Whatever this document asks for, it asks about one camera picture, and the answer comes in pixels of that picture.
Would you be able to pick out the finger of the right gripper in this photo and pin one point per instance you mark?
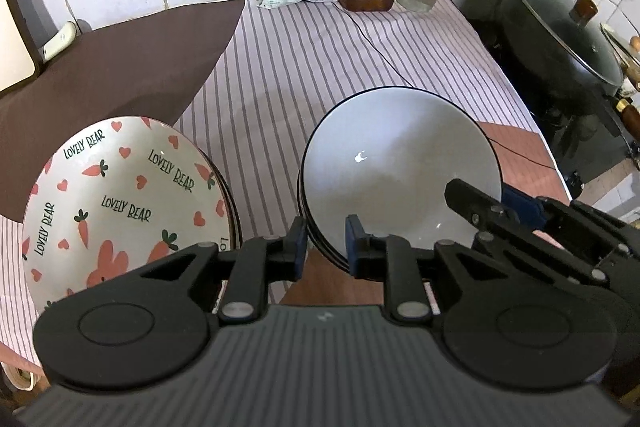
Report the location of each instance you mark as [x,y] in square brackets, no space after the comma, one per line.
[530,209]
[487,214]

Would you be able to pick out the striped pink cloth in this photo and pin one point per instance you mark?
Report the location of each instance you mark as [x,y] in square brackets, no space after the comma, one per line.
[280,73]

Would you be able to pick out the white sun print plate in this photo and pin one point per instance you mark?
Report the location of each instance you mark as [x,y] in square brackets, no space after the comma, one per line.
[216,179]

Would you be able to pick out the pink bunny carrot plate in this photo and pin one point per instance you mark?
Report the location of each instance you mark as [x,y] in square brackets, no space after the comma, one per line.
[115,196]

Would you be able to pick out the large white ribbed bowl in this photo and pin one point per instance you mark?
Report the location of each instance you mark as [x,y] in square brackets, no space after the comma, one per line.
[386,156]

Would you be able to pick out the brown table mat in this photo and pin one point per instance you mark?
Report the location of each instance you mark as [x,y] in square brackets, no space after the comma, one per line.
[151,67]

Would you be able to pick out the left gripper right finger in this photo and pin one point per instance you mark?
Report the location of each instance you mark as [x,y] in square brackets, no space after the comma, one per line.
[394,262]

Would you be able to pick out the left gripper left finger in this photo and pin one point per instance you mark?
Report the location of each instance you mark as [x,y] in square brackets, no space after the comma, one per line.
[257,264]

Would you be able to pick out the cream cutting board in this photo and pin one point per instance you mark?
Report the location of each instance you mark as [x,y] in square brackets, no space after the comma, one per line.
[19,59]

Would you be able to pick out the black wok with lid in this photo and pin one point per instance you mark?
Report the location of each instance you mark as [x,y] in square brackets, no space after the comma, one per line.
[567,74]

